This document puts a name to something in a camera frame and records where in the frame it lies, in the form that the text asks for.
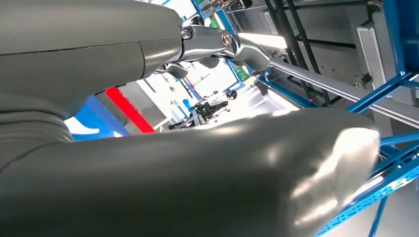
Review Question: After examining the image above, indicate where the blue metal shelf rack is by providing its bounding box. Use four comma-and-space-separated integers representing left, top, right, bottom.
64, 0, 419, 237

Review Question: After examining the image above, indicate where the red barrier belt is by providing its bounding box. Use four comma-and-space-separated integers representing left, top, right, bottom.
104, 86, 157, 134

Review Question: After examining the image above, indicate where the long ceiling light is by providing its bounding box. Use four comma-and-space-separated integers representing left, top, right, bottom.
238, 32, 288, 50

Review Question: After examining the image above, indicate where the white ceiling vent grille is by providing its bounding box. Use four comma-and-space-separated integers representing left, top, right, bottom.
357, 24, 388, 91

